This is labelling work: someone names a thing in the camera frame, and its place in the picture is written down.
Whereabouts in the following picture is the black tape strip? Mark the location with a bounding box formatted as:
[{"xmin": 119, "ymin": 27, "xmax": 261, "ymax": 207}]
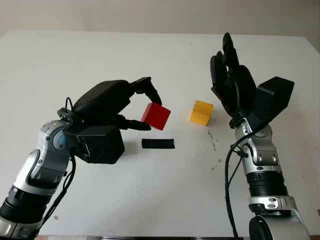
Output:
[{"xmin": 141, "ymin": 138, "xmax": 176, "ymax": 150}]

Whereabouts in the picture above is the yellow wooden block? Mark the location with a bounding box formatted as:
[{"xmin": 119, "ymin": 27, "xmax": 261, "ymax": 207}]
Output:
[{"xmin": 189, "ymin": 100, "xmax": 214, "ymax": 127}]

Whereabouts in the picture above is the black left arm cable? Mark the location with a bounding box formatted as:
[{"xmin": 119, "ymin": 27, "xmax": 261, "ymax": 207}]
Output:
[{"xmin": 32, "ymin": 96, "xmax": 77, "ymax": 240}]

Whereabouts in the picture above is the red wooden block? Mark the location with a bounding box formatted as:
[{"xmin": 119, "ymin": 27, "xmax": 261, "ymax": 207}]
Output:
[{"xmin": 140, "ymin": 101, "xmax": 172, "ymax": 131}]

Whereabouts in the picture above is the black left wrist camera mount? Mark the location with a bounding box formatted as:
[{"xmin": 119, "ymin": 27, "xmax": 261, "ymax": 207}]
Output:
[{"xmin": 57, "ymin": 107, "xmax": 125, "ymax": 165}]

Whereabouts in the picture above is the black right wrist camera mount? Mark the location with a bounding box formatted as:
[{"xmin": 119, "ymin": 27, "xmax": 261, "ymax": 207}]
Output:
[{"xmin": 248, "ymin": 76, "xmax": 295, "ymax": 135}]

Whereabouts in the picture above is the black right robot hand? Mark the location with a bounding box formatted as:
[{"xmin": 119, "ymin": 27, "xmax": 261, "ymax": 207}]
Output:
[{"xmin": 209, "ymin": 32, "xmax": 258, "ymax": 128}]

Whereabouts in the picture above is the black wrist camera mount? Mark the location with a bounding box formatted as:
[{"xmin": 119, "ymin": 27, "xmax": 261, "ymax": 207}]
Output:
[
  {"xmin": 57, "ymin": 107, "xmax": 125, "ymax": 165},
  {"xmin": 248, "ymin": 76, "xmax": 295, "ymax": 135}
]

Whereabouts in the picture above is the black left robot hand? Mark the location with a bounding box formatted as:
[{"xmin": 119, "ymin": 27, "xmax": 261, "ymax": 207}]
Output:
[{"xmin": 71, "ymin": 76, "xmax": 163, "ymax": 131}]

